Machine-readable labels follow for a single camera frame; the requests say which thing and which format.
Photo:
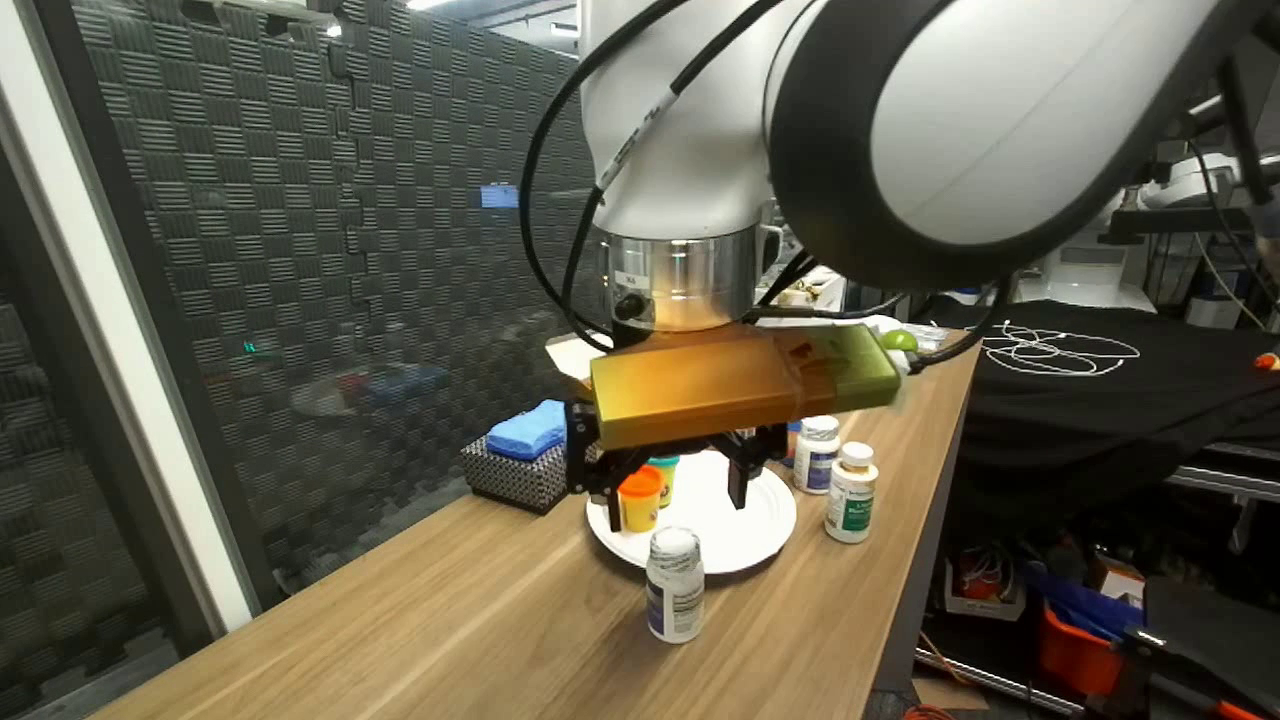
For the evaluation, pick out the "white bottle green label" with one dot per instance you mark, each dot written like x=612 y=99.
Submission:
x=849 y=498

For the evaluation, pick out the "white bottle blue label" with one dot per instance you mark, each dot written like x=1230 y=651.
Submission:
x=816 y=462

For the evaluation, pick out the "white window frame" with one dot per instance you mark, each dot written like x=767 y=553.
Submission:
x=94 y=265

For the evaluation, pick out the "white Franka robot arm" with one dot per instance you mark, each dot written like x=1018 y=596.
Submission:
x=1003 y=121

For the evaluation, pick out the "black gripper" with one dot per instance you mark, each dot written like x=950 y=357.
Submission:
x=675 y=453

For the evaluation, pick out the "gray woven basket box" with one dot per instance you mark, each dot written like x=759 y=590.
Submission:
x=515 y=481

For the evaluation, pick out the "orange bin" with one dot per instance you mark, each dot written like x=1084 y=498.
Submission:
x=1082 y=652

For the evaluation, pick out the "black cloth covered table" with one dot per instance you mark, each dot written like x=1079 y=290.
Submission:
x=1174 y=402

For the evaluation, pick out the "red white package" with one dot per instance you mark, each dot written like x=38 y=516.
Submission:
x=985 y=590

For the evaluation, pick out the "white round plate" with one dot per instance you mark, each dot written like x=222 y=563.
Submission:
x=720 y=532

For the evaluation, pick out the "white bottle silver cap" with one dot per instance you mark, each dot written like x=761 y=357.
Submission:
x=679 y=584

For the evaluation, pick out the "green pear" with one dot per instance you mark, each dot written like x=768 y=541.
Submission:
x=904 y=341

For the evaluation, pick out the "blue sponge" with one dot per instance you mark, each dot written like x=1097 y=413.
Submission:
x=525 y=430

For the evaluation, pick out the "blue tool under table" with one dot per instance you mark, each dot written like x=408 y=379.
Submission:
x=1084 y=606

